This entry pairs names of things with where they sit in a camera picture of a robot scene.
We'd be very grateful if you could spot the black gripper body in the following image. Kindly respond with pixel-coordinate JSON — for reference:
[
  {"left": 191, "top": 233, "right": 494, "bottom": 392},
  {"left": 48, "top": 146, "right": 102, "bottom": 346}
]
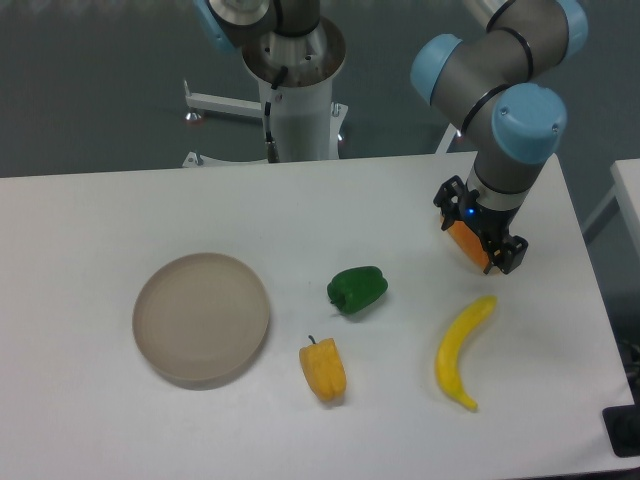
[{"left": 461, "top": 182, "right": 518, "bottom": 247}]

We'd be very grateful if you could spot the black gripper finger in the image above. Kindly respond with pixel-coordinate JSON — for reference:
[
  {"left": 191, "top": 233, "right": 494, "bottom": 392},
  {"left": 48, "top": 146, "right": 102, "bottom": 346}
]
[
  {"left": 483, "top": 233, "right": 529, "bottom": 275},
  {"left": 433, "top": 176, "right": 467, "bottom": 231}
]

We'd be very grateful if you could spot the green bell pepper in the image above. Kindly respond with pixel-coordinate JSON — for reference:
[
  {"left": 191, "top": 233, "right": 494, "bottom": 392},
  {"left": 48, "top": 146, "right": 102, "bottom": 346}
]
[{"left": 327, "top": 266, "right": 388, "bottom": 315}]

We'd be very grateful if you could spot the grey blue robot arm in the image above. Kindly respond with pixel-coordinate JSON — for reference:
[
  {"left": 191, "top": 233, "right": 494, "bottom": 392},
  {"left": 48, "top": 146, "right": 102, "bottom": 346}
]
[{"left": 194, "top": 1, "right": 589, "bottom": 273}]

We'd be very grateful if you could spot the orange pepper piece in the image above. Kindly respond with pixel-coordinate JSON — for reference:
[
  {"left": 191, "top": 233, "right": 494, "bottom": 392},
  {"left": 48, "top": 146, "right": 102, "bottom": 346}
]
[{"left": 446, "top": 220, "right": 494, "bottom": 275}]

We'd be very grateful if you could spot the yellow bell pepper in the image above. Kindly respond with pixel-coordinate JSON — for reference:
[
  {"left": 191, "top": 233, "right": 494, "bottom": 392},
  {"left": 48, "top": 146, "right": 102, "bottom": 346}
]
[{"left": 299, "top": 335, "right": 347, "bottom": 402}]

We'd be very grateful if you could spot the yellow banana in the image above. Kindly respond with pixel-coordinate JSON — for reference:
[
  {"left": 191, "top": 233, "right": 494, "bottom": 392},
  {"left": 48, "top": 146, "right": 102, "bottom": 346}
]
[{"left": 434, "top": 295, "right": 497, "bottom": 412}]

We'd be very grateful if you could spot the white side table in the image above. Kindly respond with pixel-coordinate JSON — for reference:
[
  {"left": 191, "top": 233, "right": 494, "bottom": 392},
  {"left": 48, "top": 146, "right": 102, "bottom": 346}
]
[{"left": 581, "top": 158, "right": 640, "bottom": 252}]

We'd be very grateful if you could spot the black clamp at table edge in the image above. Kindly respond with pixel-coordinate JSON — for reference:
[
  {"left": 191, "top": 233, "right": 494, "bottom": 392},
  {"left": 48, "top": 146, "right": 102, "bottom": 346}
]
[{"left": 602, "top": 405, "right": 640, "bottom": 458}]

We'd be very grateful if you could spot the beige round plate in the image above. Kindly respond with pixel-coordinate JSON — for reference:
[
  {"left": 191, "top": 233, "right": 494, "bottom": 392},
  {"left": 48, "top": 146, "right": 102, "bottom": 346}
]
[{"left": 132, "top": 253, "right": 270, "bottom": 390}]

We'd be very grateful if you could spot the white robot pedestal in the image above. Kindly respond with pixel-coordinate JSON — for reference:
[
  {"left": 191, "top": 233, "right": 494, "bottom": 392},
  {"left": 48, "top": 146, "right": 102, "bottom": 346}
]
[{"left": 180, "top": 19, "right": 351, "bottom": 169}]

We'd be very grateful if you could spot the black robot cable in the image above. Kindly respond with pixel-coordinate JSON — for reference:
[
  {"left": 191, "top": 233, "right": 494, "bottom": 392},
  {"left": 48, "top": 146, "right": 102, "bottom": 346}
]
[{"left": 263, "top": 65, "right": 290, "bottom": 164}]

